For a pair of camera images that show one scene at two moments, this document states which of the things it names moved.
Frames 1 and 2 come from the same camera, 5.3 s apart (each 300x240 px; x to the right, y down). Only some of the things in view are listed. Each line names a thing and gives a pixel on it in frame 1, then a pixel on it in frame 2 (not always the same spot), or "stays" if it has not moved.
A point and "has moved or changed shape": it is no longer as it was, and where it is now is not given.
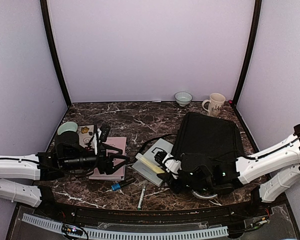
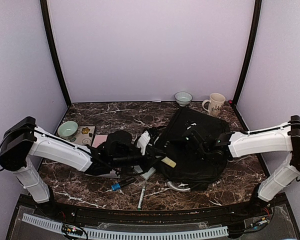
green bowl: (66, 126) stays
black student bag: (217, 137) has moved or changed shape
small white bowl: (183, 98) stays
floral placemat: (85, 134) stays
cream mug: (216, 105) stays
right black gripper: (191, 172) to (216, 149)
